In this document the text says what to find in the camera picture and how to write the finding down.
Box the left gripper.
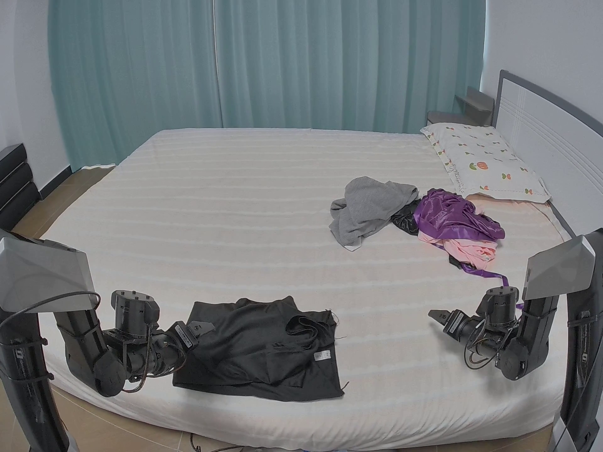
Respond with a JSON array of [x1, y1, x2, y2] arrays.
[[170, 320, 216, 352]]

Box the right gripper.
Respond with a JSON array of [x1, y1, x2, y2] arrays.
[[428, 310, 473, 343]]

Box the black T-shirt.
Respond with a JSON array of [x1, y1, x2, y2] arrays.
[[172, 296, 347, 403]]

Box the bed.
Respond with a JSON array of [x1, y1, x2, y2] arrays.
[[35, 70, 603, 441]]

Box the pink garment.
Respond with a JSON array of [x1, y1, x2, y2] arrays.
[[418, 231, 499, 272]]

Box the black shiny garment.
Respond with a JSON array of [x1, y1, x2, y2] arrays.
[[391, 201, 422, 235]]

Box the purple satin garment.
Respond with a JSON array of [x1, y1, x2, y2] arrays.
[[415, 189, 526, 309]]

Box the grey garment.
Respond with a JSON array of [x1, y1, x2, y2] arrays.
[[329, 176, 420, 252]]

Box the white printed pillow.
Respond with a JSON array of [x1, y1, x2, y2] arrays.
[[420, 123, 553, 203]]

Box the grey bedside table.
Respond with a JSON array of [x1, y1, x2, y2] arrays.
[[426, 87, 495, 126]]

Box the black chest of drawers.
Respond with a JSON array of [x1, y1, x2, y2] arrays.
[[0, 143, 42, 227]]

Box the blue-green curtain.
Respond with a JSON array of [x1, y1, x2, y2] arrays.
[[47, 0, 224, 168], [213, 0, 487, 133]]

